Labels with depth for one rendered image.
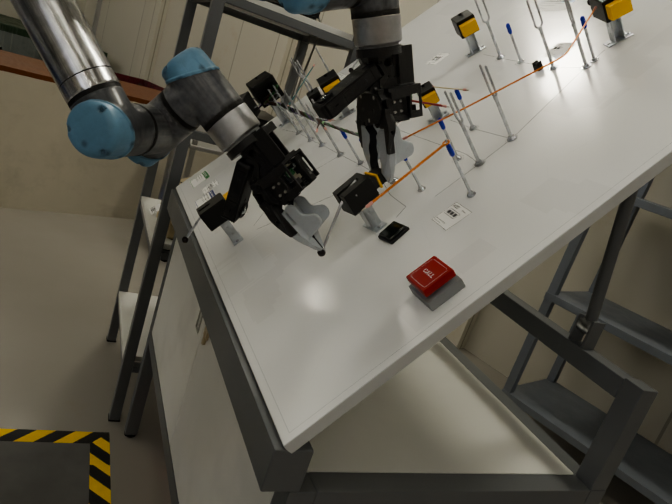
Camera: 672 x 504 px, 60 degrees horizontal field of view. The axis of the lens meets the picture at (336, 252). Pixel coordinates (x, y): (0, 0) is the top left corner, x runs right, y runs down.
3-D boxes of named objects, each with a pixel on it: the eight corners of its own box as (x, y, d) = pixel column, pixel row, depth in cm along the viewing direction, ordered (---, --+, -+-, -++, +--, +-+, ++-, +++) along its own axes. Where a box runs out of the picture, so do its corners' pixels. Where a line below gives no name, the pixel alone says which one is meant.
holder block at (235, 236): (200, 260, 125) (171, 226, 120) (246, 226, 125) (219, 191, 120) (203, 268, 121) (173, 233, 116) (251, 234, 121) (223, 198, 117)
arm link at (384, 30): (367, 18, 84) (340, 21, 91) (370, 51, 86) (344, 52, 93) (410, 12, 87) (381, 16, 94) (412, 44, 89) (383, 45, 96)
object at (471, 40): (475, 38, 141) (461, 4, 137) (488, 49, 132) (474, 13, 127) (457, 48, 142) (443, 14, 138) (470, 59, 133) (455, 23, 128)
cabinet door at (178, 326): (168, 445, 135) (211, 295, 125) (151, 332, 183) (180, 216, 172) (177, 446, 136) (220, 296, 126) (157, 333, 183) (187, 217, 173)
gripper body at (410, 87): (424, 120, 94) (419, 41, 89) (379, 130, 90) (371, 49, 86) (397, 116, 100) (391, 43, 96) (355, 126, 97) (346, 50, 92)
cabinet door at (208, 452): (201, 683, 88) (275, 471, 77) (166, 446, 135) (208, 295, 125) (218, 680, 89) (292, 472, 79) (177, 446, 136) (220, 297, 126)
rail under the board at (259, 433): (260, 492, 72) (274, 450, 71) (166, 208, 174) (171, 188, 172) (300, 492, 75) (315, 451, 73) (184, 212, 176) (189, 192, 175)
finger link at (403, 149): (422, 176, 95) (414, 120, 93) (392, 184, 93) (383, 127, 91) (412, 176, 98) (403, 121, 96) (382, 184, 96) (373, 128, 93)
